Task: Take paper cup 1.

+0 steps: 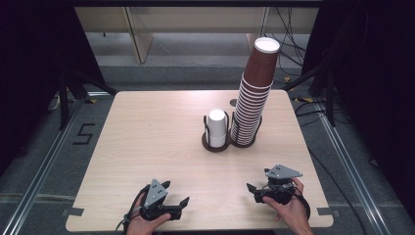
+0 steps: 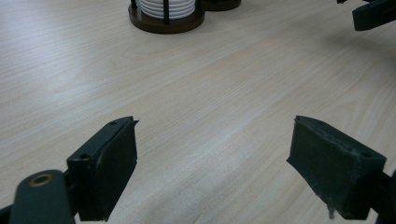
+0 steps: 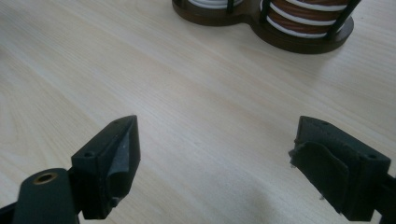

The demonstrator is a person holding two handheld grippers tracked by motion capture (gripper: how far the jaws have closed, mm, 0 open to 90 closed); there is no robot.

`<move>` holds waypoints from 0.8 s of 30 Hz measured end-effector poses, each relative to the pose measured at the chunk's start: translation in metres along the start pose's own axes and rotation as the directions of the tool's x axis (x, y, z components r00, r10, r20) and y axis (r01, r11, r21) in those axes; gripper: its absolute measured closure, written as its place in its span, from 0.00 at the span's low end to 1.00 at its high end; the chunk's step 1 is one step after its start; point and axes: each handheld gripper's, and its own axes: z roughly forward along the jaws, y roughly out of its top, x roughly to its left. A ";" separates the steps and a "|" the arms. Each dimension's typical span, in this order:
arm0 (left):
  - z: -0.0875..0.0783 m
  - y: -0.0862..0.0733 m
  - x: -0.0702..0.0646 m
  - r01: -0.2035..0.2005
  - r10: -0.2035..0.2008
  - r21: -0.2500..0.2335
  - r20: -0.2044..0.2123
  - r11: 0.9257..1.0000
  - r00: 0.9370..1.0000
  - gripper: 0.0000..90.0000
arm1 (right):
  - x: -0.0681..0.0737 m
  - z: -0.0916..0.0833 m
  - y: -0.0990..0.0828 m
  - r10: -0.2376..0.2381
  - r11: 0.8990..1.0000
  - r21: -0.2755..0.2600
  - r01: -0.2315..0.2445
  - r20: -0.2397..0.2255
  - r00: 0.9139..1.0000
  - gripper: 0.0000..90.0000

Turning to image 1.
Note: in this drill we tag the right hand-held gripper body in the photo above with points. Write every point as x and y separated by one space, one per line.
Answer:
282 171

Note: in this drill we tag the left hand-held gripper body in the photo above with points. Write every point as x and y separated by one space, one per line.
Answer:
156 196

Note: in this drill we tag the dark brown double cup holder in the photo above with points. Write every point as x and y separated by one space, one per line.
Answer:
215 149

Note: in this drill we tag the short stack of white cups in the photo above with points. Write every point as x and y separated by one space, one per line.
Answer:
217 127

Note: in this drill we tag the tall stack of brown cups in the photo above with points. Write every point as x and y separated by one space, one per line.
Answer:
257 71

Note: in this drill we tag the person's left hand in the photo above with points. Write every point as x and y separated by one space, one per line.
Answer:
140 226

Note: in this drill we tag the person's right hand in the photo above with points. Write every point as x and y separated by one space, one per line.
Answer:
292 215

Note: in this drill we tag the black tape strip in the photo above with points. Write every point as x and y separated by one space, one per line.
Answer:
73 211
328 212

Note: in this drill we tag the black metal stand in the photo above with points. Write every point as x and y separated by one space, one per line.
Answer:
63 98
330 98

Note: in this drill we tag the black tape floor marking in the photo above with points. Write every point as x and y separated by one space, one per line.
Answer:
84 133

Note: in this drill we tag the dark curtain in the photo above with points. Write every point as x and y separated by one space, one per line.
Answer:
375 81
32 65

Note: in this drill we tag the beige wooden shelf unit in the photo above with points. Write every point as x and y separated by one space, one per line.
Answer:
195 19

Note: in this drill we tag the metal floor rail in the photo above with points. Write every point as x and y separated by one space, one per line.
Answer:
352 169
42 176

